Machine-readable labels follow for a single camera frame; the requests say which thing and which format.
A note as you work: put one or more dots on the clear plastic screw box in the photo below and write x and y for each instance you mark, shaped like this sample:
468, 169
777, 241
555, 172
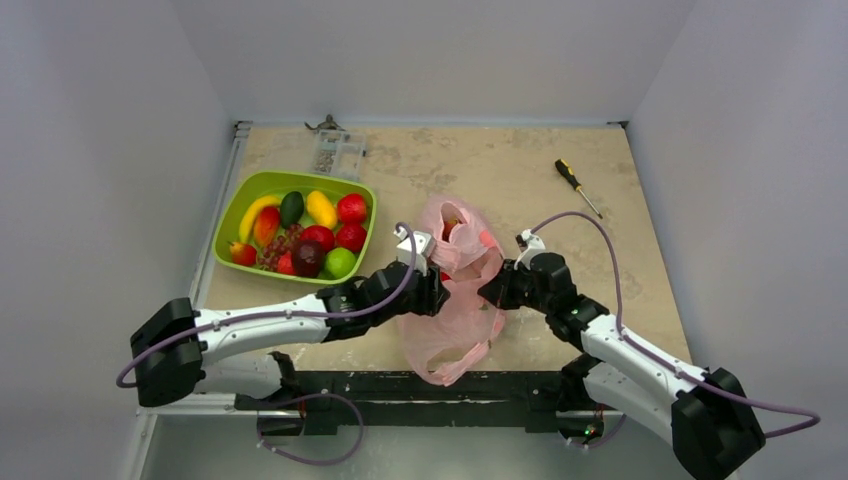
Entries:
333, 153

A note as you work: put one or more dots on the yellow fake banana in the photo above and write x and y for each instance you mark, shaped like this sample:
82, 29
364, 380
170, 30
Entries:
249, 217

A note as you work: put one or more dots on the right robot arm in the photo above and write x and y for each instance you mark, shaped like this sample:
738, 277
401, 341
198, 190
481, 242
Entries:
700, 413

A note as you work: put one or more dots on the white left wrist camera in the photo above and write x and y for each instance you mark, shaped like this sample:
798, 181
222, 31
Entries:
414, 248

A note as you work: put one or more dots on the dark metal clamp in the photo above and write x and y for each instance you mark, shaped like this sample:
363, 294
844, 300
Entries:
329, 123

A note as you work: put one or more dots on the shiny red fake apple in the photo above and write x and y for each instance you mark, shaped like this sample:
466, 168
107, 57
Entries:
352, 209

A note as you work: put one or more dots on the red fake grape bunch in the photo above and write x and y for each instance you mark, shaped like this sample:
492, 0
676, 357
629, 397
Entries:
280, 245

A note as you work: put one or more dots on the dark maroon fake fruit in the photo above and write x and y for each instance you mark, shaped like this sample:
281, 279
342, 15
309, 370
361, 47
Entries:
307, 258

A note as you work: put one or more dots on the aluminium frame rail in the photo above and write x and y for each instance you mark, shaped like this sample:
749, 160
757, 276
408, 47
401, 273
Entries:
147, 420

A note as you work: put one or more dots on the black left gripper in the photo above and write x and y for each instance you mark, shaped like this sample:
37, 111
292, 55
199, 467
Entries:
432, 293

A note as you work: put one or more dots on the dark green fake avocado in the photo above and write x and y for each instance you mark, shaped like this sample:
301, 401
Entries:
291, 209

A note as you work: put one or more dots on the black yellow screwdriver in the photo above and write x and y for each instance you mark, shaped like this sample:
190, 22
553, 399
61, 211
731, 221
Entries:
566, 171

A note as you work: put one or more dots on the pink plastic bag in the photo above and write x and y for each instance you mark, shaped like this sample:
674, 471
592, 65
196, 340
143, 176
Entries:
442, 348

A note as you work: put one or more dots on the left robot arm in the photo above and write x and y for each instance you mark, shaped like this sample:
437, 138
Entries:
175, 352

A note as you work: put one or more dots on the red orange fake mango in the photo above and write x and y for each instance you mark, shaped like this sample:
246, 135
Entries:
266, 225

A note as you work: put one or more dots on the red fake pomegranate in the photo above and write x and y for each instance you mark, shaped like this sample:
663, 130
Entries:
351, 237

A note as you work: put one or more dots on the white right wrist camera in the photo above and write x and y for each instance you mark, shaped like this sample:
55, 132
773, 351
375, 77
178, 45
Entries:
530, 245

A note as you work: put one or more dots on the yellow fake mango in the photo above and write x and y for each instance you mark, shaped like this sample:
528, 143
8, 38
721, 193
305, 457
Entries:
321, 210

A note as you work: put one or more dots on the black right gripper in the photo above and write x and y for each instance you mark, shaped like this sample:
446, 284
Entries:
500, 287

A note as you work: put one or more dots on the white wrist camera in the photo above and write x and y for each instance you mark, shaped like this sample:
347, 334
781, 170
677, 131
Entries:
530, 245
414, 248

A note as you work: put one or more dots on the green fake apple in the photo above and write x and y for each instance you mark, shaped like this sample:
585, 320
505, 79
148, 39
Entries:
339, 262

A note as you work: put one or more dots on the red round fake fruit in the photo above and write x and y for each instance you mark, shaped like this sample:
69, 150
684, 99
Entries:
285, 265

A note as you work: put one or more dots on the green plastic tray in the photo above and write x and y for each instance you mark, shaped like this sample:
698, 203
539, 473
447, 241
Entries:
279, 184

